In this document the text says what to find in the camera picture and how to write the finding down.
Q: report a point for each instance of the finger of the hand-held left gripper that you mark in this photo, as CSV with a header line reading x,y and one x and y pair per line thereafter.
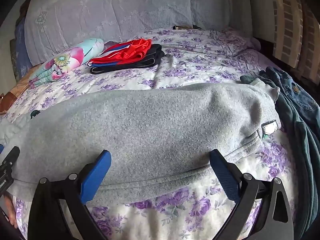
x,y
12,155

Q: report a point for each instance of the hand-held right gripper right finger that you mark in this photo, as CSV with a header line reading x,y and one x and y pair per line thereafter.
x,y
223,176

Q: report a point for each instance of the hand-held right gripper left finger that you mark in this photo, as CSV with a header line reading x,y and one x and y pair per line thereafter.
x,y
96,177

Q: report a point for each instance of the grey knit sweater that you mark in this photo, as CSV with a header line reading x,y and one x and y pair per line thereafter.
x,y
150,125

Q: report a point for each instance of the folded black pants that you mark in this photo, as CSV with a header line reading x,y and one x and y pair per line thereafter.
x,y
155,55

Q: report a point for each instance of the person's left hand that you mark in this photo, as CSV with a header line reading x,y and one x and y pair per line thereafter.
x,y
11,212

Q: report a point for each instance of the teal green sweatshirt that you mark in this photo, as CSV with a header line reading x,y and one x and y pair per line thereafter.
x,y
303,155

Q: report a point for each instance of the blue patterned pillow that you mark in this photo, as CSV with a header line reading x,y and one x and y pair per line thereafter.
x,y
21,47

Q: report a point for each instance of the folded colourful floral cloth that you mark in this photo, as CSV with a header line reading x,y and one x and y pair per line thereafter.
x,y
67,58

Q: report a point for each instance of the blue denim jeans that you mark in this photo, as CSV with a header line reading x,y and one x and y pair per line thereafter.
x,y
297,92

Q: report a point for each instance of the folded red shorts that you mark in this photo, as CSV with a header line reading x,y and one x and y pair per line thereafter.
x,y
125,52

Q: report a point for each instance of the beige checked curtain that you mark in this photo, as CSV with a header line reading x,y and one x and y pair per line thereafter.
x,y
290,25

